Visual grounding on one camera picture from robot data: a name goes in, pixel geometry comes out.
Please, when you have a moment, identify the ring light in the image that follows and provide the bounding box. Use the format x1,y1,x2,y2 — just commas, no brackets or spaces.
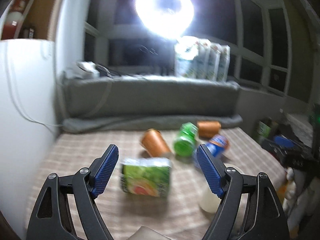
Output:
134,0,196,40

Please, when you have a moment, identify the grey sofa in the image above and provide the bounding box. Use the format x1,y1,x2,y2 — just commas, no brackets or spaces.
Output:
61,74,243,133

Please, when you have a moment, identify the red fire extinguisher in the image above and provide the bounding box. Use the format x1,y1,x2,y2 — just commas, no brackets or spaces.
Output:
2,0,32,39

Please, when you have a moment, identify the grey flat object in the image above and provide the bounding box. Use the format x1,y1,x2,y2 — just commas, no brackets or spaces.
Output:
129,226,176,240

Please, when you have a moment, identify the blue can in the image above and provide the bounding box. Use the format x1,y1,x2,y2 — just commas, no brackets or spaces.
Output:
192,134,230,168

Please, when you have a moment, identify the blue object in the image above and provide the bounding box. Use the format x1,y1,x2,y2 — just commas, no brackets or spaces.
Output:
273,135,294,148

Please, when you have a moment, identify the white appliance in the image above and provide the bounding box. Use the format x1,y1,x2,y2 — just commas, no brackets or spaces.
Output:
0,39,60,232

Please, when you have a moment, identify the green box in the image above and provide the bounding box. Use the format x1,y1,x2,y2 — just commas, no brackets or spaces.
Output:
257,120,272,143

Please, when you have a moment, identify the checked beige blanket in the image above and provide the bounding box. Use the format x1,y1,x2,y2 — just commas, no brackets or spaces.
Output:
24,127,288,240

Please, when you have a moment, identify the pale translucent cup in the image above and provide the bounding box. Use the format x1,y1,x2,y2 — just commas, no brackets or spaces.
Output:
199,164,247,214

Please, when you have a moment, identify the green juice carton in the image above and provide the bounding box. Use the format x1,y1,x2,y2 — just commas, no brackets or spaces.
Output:
120,157,173,198

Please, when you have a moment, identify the orange cup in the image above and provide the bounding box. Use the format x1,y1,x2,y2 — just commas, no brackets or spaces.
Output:
141,128,172,157
197,120,222,138

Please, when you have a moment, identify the white cable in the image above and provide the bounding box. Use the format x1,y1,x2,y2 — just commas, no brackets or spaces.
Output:
4,47,63,128

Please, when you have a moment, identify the black crate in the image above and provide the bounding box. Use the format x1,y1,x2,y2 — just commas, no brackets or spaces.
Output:
261,139,316,168

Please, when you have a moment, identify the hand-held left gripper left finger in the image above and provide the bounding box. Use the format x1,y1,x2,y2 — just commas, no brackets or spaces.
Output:
26,144,119,240

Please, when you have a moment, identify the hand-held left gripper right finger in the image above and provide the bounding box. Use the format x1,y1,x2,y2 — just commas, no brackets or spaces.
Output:
196,144,290,240

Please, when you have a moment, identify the white cloth bundle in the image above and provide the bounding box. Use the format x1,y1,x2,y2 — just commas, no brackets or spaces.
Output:
282,167,320,233

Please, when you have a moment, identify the white device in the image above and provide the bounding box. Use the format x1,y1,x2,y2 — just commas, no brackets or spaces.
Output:
74,61,101,79

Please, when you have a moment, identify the green can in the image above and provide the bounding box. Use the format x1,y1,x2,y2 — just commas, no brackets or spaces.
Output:
174,122,199,157

